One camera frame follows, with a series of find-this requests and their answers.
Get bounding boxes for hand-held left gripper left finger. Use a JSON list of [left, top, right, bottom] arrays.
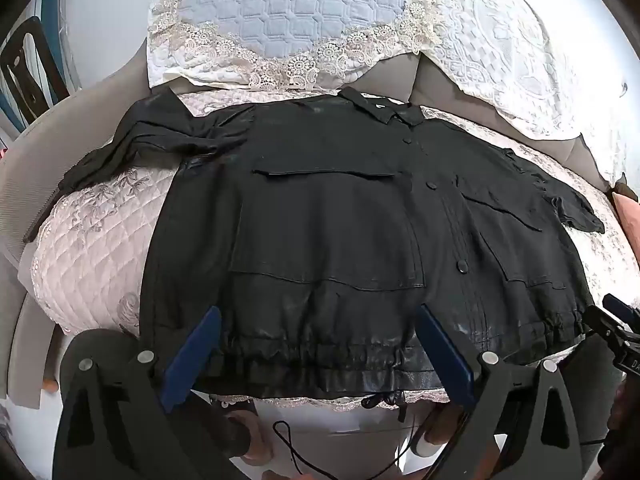
[[52, 305, 261, 480]]

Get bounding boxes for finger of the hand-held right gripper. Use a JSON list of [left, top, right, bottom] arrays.
[[582, 305, 633, 350], [602, 294, 640, 322]]

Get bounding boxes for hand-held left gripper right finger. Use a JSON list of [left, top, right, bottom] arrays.
[[416, 304, 588, 480]]

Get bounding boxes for black jacket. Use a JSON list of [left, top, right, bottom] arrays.
[[22, 87, 607, 405]]

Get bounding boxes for person's dark grey trousers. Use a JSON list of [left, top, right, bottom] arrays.
[[560, 335, 621, 463]]

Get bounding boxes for pink cushion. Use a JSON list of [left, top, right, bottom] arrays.
[[612, 180, 640, 248]]

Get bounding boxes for pink quilted sofa cover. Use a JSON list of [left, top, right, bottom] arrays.
[[20, 87, 640, 413]]

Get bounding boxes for white lace cover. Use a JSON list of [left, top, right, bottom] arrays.
[[417, 0, 632, 187]]

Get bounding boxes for grey sofa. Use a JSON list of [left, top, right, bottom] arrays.
[[0, 50, 640, 408]]

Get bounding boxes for black chair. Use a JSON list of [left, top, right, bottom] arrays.
[[0, 15, 72, 127]]

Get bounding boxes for blue striped white panel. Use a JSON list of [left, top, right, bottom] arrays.
[[0, 0, 83, 131]]

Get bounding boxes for blue quilted lace-trimmed cover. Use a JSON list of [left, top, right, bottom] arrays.
[[147, 0, 442, 92]]

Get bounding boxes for thin black cord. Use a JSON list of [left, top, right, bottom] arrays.
[[272, 421, 313, 473]]

